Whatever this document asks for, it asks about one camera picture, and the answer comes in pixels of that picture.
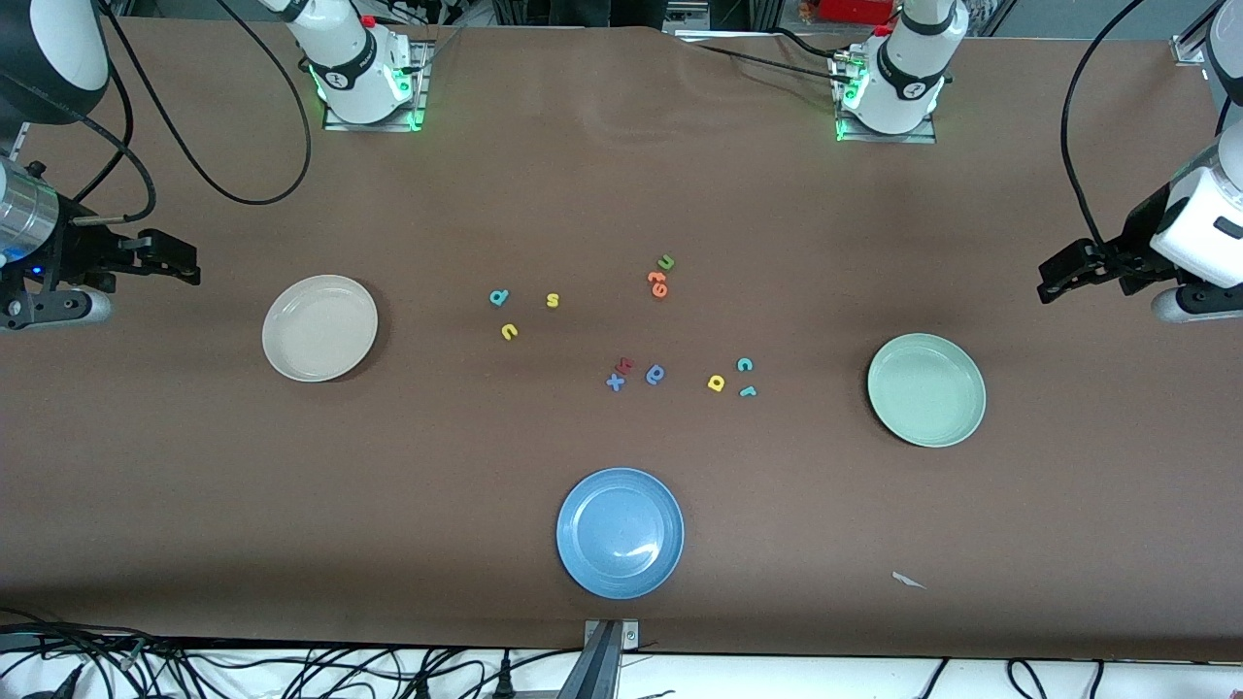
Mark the beige brown round plate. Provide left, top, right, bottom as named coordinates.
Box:
left=261, top=275, right=380, bottom=383

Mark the light green round plate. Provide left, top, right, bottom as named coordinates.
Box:
left=867, top=333, right=988, bottom=449

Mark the red box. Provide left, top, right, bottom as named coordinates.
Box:
left=819, top=0, right=896, bottom=25

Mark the brown table cover sheet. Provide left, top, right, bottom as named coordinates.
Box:
left=0, top=17, right=1243, bottom=661

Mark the blue round plate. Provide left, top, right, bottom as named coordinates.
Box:
left=555, top=467, right=686, bottom=600

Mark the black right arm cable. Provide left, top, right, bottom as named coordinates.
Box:
left=73, top=0, right=314, bottom=224

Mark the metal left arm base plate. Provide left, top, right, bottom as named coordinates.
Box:
left=835, top=53, right=939, bottom=145

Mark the aluminium frame profile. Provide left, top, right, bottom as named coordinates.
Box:
left=1170, top=0, right=1226, bottom=66

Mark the black table cable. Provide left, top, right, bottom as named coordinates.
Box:
left=670, top=37, right=860, bottom=83

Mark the silver camera mount bracket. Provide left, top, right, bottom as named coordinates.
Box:
left=584, top=619, right=641, bottom=653

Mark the dark camera mount beam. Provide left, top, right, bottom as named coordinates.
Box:
left=557, top=621, right=624, bottom=699

